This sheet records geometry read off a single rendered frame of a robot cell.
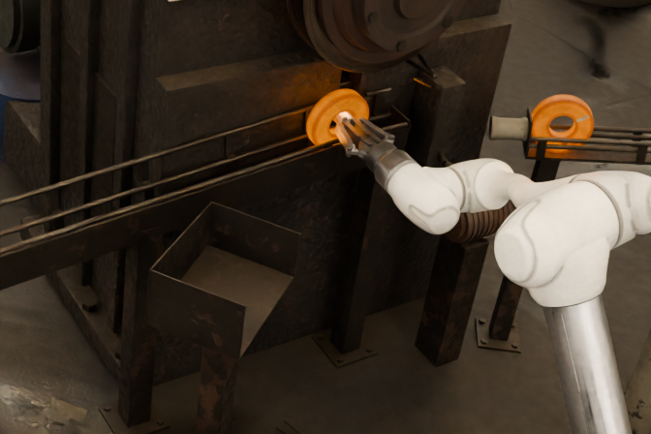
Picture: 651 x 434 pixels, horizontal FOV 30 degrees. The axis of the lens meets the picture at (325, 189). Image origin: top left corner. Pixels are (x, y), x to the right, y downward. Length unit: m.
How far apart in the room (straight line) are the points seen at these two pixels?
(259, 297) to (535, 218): 0.71
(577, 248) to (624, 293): 1.76
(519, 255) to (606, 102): 2.78
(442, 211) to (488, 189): 0.13
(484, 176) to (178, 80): 0.68
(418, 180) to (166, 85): 0.57
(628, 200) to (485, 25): 1.07
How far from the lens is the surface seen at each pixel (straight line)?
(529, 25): 5.15
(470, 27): 3.03
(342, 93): 2.74
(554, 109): 3.01
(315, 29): 2.57
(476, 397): 3.25
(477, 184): 2.58
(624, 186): 2.10
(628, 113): 4.68
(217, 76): 2.65
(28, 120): 3.62
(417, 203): 2.52
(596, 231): 2.02
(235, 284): 2.50
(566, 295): 2.02
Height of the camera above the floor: 2.19
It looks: 35 degrees down
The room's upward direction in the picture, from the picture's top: 9 degrees clockwise
